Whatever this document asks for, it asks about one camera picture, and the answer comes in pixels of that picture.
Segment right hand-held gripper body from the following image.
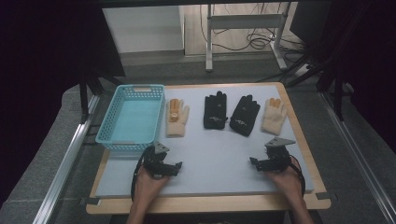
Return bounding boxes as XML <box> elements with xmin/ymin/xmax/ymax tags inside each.
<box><xmin>262</xmin><ymin>136</ymin><xmax>297</xmax><ymax>174</ymax></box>

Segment black glove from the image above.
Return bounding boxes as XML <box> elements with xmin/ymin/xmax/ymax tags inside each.
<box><xmin>229</xmin><ymin>94</ymin><xmax>262</xmax><ymax>137</ymax></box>
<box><xmin>203</xmin><ymin>91</ymin><xmax>229</xmax><ymax>131</ymax></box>

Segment turquoise plastic basket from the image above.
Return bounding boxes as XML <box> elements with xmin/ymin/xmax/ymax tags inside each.
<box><xmin>94</xmin><ymin>83</ymin><xmax>166</xmax><ymax>152</ymax></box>

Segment person's left hand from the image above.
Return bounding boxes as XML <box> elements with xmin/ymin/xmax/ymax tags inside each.
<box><xmin>134</xmin><ymin>165</ymin><xmax>171</xmax><ymax>203</ymax></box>

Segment person's right hand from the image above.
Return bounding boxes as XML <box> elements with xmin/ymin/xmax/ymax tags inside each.
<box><xmin>264</xmin><ymin>157</ymin><xmax>304</xmax><ymax>203</ymax></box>

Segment beige glove with orange fingertips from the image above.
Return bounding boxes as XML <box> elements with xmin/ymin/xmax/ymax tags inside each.
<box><xmin>261</xmin><ymin>97</ymin><xmax>289</xmax><ymax>136</ymax></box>

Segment white foam mat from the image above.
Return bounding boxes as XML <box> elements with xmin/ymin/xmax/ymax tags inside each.
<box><xmin>94</xmin><ymin>84</ymin><xmax>315</xmax><ymax>198</ymax></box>

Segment grey tape piece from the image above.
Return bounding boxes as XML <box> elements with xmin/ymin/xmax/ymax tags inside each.
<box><xmin>84</xmin><ymin>196</ymin><xmax>102</xmax><ymax>206</ymax></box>
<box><xmin>315</xmin><ymin>191</ymin><xmax>333</xmax><ymax>201</ymax></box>

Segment black metal stand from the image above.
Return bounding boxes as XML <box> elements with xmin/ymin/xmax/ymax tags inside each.
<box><xmin>78</xmin><ymin>69</ymin><xmax>126</xmax><ymax>123</ymax></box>
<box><xmin>284</xmin><ymin>46</ymin><xmax>347</xmax><ymax>122</ymax></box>

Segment white power strip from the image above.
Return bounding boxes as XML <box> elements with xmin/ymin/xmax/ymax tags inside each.
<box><xmin>294</xmin><ymin>63</ymin><xmax>312</xmax><ymax>78</ymax></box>

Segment white cabinet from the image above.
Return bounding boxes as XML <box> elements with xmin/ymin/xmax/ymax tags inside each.
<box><xmin>102</xmin><ymin>5</ymin><xmax>185</xmax><ymax>54</ymax></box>

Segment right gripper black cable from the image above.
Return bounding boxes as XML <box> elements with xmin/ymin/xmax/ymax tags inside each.
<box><xmin>290</xmin><ymin>156</ymin><xmax>307</xmax><ymax>199</ymax></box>

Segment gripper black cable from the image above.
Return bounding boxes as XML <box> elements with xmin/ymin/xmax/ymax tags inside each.
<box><xmin>290</xmin><ymin>156</ymin><xmax>307</xmax><ymax>199</ymax></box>
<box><xmin>130</xmin><ymin>148</ymin><xmax>150</xmax><ymax>203</ymax></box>

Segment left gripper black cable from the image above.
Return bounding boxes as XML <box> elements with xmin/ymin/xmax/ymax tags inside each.
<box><xmin>130</xmin><ymin>148</ymin><xmax>150</xmax><ymax>203</ymax></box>

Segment beige glove with ring patch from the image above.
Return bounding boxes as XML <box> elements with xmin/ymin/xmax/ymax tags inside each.
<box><xmin>164</xmin><ymin>98</ymin><xmax>191</xmax><ymax>138</ymax></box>

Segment aluminium rail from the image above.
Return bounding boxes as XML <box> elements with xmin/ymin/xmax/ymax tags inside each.
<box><xmin>32</xmin><ymin>93</ymin><xmax>101</xmax><ymax>224</ymax></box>
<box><xmin>319</xmin><ymin>91</ymin><xmax>396</xmax><ymax>218</ymax></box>

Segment black floor cables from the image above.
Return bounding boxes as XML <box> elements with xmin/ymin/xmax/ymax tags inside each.
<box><xmin>199</xmin><ymin>2</ymin><xmax>307</xmax><ymax>53</ymax></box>

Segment white metal desk frame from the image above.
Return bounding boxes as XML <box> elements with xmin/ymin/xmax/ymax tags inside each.
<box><xmin>205</xmin><ymin>2</ymin><xmax>292</xmax><ymax>73</ymax></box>

